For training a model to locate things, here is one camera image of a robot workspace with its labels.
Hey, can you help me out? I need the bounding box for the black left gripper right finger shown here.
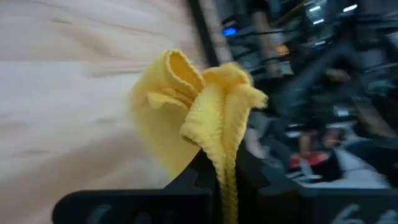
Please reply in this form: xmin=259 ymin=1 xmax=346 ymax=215
xmin=235 ymin=145 xmax=300 ymax=224

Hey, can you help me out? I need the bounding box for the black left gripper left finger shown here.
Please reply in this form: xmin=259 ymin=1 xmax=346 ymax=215
xmin=164 ymin=148 xmax=222 ymax=224

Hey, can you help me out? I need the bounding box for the yellow microfiber towel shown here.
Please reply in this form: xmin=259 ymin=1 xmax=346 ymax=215
xmin=129 ymin=49 xmax=269 ymax=224

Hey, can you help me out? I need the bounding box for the black metal table frame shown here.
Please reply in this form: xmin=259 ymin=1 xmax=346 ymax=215
xmin=188 ymin=0 xmax=220 ymax=67

